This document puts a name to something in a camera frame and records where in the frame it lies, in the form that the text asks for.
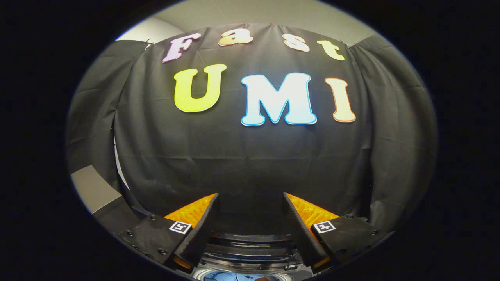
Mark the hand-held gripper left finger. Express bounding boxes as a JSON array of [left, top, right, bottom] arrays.
[[117, 193, 220, 272]]

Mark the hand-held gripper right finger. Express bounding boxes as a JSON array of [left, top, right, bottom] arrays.
[[282, 192, 392, 270]]

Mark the light blue polo shirt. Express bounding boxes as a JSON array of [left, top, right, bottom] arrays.
[[203, 271, 290, 281]]

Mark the black backdrop cloth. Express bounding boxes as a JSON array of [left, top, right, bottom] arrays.
[[66, 23, 438, 239]]

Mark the grey cabinet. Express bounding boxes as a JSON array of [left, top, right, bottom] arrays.
[[70, 165, 151, 238]]

